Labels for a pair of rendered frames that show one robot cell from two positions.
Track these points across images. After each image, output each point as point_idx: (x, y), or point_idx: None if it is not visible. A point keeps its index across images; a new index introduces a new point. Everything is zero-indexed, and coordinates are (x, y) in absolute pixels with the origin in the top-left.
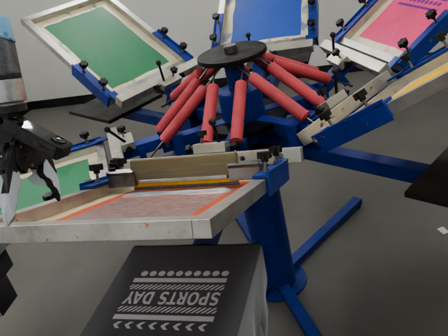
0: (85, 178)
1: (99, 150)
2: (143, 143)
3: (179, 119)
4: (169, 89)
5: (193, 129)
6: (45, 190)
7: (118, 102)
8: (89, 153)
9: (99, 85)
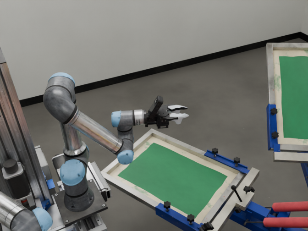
0: (209, 195)
1: (235, 179)
2: (254, 210)
3: (283, 222)
4: None
5: (296, 229)
6: (184, 182)
7: (273, 156)
8: (233, 172)
9: (273, 132)
